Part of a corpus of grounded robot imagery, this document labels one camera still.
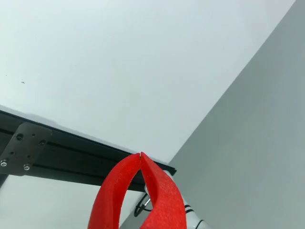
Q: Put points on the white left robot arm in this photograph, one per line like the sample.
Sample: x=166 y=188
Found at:
x=194 y=219

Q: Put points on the black aluminium frame beam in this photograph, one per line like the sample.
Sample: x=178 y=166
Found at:
x=71 y=157

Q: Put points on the dark metal bracket plate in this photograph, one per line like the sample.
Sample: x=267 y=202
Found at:
x=26 y=145

